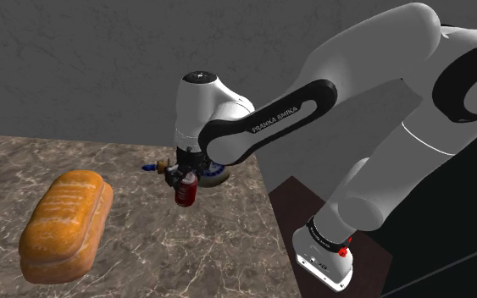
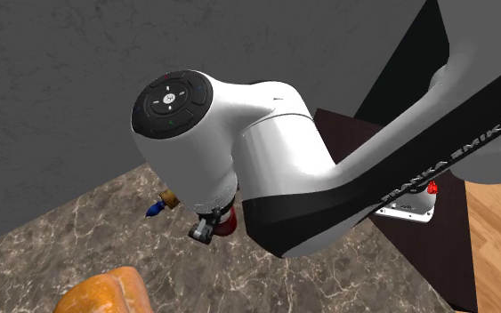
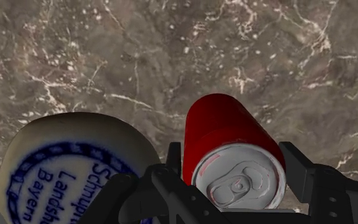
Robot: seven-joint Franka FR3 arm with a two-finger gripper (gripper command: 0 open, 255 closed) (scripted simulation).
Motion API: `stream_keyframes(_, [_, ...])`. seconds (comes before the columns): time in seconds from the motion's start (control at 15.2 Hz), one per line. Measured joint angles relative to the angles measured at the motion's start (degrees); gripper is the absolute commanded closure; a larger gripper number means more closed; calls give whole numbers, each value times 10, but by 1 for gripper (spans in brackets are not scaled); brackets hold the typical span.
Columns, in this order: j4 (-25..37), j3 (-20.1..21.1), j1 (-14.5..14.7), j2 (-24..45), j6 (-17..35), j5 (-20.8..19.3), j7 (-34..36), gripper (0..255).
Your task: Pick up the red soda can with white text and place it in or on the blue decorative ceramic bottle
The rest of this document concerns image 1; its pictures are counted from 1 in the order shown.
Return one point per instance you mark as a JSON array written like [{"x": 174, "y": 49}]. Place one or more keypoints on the blue and white bowl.
[{"x": 215, "y": 175}]

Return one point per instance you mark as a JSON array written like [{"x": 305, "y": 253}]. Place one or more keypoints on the orange bread loaf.
[{"x": 66, "y": 227}]

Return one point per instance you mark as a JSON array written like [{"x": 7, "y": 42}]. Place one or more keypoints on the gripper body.
[{"x": 187, "y": 159}]

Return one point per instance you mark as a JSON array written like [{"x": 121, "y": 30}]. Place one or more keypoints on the blue and tan small tool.
[{"x": 156, "y": 166}]

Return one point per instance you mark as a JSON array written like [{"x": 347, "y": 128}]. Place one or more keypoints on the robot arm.
[{"x": 362, "y": 74}]

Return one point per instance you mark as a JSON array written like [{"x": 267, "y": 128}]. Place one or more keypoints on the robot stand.
[{"x": 337, "y": 231}]

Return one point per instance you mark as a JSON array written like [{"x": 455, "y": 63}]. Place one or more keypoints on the red bottle with white cap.
[{"x": 186, "y": 192}]

